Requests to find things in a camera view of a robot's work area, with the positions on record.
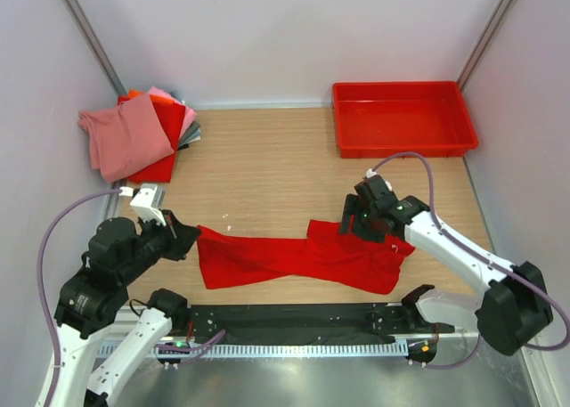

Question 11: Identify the dusty pink folded t shirt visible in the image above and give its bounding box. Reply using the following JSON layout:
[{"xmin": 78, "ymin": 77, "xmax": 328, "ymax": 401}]
[{"xmin": 77, "ymin": 94, "xmax": 174, "ymax": 183}]

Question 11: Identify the light pink folded t shirt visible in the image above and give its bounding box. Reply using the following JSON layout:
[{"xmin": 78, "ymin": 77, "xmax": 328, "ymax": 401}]
[{"xmin": 147, "ymin": 86, "xmax": 197, "ymax": 136}]

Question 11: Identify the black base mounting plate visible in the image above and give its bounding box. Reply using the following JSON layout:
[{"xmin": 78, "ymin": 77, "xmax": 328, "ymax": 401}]
[{"xmin": 190, "ymin": 303, "xmax": 433, "ymax": 346}]

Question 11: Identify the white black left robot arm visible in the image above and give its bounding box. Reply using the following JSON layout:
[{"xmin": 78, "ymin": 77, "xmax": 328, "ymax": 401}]
[{"xmin": 37, "ymin": 210, "xmax": 201, "ymax": 406}]

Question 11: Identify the left aluminium frame post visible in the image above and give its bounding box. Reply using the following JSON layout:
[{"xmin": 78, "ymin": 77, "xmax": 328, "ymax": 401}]
[{"xmin": 62, "ymin": 0, "xmax": 126, "ymax": 95}]

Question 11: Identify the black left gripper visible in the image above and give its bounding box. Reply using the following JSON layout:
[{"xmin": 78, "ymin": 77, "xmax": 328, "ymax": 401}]
[{"xmin": 120, "ymin": 207, "xmax": 202, "ymax": 283}]

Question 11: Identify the grey folded t shirt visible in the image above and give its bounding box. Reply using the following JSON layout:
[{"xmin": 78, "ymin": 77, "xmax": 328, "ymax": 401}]
[{"xmin": 178, "ymin": 122, "xmax": 201, "ymax": 150}]

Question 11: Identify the red t shirt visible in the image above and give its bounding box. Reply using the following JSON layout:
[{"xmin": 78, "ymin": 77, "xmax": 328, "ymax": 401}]
[
  {"xmin": 197, "ymin": 220, "xmax": 415, "ymax": 295},
  {"xmin": 127, "ymin": 95, "xmax": 184, "ymax": 183}
]

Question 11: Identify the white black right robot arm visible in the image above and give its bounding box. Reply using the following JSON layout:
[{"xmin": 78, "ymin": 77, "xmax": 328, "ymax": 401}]
[{"xmin": 339, "ymin": 175, "xmax": 553, "ymax": 356}]

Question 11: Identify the white slotted cable duct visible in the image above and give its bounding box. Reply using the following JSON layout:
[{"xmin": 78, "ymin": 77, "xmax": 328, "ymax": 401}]
[{"xmin": 95, "ymin": 340, "xmax": 410, "ymax": 360}]

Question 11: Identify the right aluminium frame post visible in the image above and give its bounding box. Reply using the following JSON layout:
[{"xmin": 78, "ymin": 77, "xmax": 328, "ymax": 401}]
[{"xmin": 456, "ymin": 0, "xmax": 517, "ymax": 92}]

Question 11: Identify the orange folded t shirt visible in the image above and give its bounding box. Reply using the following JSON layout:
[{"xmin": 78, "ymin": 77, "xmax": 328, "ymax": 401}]
[{"xmin": 127, "ymin": 90, "xmax": 144, "ymax": 99}]

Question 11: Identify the red plastic tray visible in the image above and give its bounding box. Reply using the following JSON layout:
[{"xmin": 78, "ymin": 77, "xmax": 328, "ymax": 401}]
[{"xmin": 332, "ymin": 81, "xmax": 478, "ymax": 159}]

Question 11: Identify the aluminium frame post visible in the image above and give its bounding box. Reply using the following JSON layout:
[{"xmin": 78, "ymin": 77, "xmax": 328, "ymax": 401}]
[
  {"xmin": 456, "ymin": 0, "xmax": 517, "ymax": 92},
  {"xmin": 62, "ymin": 0, "xmax": 126, "ymax": 95}
]

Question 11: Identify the red folded t shirt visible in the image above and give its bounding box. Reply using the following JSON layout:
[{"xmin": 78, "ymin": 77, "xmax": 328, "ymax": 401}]
[{"xmin": 127, "ymin": 95, "xmax": 184, "ymax": 183}]

